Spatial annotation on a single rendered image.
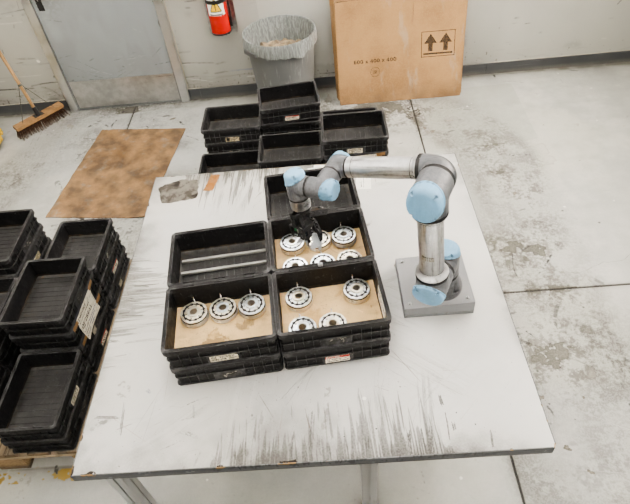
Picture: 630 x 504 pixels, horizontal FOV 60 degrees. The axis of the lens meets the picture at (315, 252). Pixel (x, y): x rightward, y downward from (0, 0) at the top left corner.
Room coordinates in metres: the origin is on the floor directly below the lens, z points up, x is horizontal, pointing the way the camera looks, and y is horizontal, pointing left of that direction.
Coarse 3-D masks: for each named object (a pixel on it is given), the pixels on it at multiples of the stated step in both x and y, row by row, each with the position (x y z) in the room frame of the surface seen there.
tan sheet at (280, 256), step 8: (328, 232) 1.68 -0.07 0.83; (280, 240) 1.66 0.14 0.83; (360, 240) 1.60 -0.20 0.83; (280, 248) 1.61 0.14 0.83; (328, 248) 1.58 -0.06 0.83; (336, 248) 1.57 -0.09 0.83; (344, 248) 1.57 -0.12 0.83; (352, 248) 1.56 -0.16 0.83; (360, 248) 1.56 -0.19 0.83; (280, 256) 1.57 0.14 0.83; (288, 256) 1.56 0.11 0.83; (296, 256) 1.56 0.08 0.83; (304, 256) 1.55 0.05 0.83; (312, 256) 1.54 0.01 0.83; (336, 256) 1.53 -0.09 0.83; (280, 264) 1.52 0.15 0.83
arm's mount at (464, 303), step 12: (396, 264) 1.52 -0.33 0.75; (408, 264) 1.50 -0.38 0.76; (408, 276) 1.44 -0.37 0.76; (408, 288) 1.38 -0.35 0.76; (468, 288) 1.33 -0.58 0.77; (408, 300) 1.32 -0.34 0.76; (456, 300) 1.28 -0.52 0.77; (468, 300) 1.27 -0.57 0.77; (408, 312) 1.28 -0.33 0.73; (420, 312) 1.27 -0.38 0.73; (432, 312) 1.27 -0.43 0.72; (444, 312) 1.27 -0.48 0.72; (456, 312) 1.27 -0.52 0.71; (468, 312) 1.26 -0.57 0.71
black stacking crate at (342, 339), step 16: (304, 272) 1.38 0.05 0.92; (320, 272) 1.38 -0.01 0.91; (336, 272) 1.39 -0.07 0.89; (352, 272) 1.39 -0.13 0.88; (368, 272) 1.39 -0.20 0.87; (288, 288) 1.38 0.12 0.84; (320, 336) 1.11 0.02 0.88; (336, 336) 1.11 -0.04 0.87; (352, 336) 1.11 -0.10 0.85; (368, 336) 1.11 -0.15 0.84; (384, 336) 1.12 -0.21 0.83; (288, 352) 1.10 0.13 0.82
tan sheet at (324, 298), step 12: (312, 288) 1.37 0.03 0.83; (324, 288) 1.37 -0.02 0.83; (336, 288) 1.36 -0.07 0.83; (372, 288) 1.34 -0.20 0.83; (324, 300) 1.31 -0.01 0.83; (336, 300) 1.30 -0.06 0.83; (372, 300) 1.28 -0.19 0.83; (288, 312) 1.27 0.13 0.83; (300, 312) 1.26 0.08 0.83; (312, 312) 1.26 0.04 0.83; (324, 312) 1.25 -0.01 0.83; (348, 312) 1.24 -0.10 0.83; (360, 312) 1.23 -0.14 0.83; (372, 312) 1.22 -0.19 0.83; (288, 324) 1.21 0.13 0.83
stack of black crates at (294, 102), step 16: (272, 96) 3.38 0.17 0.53; (288, 96) 3.39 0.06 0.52; (304, 96) 3.39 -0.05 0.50; (272, 112) 3.10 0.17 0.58; (288, 112) 3.12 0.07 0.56; (304, 112) 3.12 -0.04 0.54; (320, 112) 3.17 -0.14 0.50; (272, 128) 3.12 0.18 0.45; (288, 128) 3.11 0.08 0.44; (304, 128) 3.11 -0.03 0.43; (320, 128) 3.14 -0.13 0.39
